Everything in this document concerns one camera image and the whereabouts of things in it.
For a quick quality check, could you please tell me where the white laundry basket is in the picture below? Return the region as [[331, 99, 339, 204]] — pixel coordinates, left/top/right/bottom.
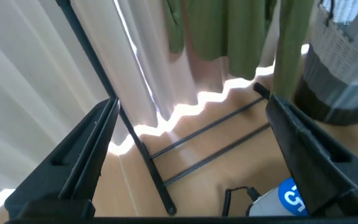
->
[[293, 0, 358, 127]]

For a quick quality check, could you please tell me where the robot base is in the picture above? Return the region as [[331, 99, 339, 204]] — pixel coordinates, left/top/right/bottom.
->
[[247, 177, 310, 217]]

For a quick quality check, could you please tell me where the black clothes rack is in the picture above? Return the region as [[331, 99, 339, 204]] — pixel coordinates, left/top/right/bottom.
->
[[55, 0, 272, 217]]

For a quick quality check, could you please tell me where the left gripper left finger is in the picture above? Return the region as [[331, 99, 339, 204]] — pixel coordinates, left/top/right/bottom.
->
[[4, 97, 121, 220]]

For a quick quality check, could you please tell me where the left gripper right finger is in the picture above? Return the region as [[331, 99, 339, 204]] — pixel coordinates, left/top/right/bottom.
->
[[265, 94, 358, 217]]

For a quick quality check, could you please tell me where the black cable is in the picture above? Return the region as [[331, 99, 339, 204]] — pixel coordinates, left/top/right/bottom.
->
[[221, 185, 262, 217]]

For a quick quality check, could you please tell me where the green long-sleeved shirt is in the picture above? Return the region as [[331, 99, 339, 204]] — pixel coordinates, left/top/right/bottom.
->
[[162, 0, 315, 100]]

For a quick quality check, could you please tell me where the beige curtain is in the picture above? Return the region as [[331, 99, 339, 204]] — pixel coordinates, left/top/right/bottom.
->
[[0, 0, 319, 208]]

